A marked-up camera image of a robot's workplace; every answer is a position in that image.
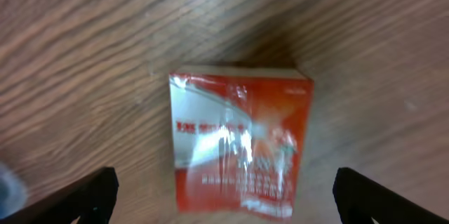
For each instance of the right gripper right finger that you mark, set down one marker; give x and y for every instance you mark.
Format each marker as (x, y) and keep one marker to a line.
(362, 200)

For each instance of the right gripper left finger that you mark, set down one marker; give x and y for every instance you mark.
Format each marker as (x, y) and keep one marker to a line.
(90, 199)

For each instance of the red medicine box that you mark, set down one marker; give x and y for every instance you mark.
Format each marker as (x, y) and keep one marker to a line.
(238, 136)

